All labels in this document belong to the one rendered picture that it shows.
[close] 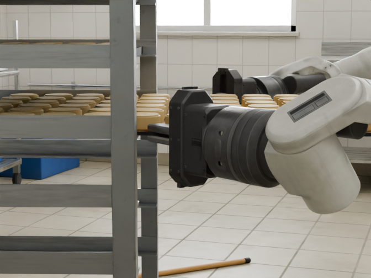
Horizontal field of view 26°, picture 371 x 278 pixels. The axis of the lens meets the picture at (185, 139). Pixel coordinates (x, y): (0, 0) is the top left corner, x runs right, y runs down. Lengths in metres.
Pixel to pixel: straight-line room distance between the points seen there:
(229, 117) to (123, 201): 0.19
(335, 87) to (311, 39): 5.16
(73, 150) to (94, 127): 0.44
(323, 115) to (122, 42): 0.29
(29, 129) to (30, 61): 0.09
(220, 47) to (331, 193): 5.31
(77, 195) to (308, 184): 0.33
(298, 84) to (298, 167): 0.69
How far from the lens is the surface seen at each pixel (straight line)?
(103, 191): 1.05
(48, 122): 1.04
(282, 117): 0.85
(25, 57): 1.04
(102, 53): 1.02
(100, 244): 1.50
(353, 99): 0.83
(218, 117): 0.92
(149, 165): 1.46
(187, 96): 0.97
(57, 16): 6.64
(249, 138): 0.88
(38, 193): 1.06
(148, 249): 1.49
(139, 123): 1.06
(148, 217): 1.48
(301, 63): 1.60
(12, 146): 1.49
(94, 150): 1.47
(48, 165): 5.92
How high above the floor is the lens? 1.09
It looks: 8 degrees down
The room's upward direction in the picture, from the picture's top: straight up
